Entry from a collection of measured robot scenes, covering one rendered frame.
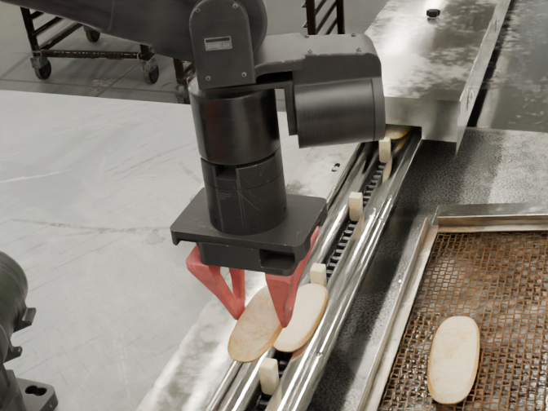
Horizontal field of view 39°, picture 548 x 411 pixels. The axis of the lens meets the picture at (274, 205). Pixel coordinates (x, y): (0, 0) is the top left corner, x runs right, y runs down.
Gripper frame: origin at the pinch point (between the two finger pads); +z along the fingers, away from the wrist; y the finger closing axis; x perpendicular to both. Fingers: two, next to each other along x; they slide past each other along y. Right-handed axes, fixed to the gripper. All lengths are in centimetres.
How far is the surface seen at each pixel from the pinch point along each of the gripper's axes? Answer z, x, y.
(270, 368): 6.5, -0.4, 0.2
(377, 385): 4.5, 1.3, -9.5
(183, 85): 80, -215, 126
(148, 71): 84, -237, 154
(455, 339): 2.9, -3.4, -14.6
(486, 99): 12, -68, -9
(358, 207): 7.8, -28.3, 0.1
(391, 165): 8.6, -39.9, -1.1
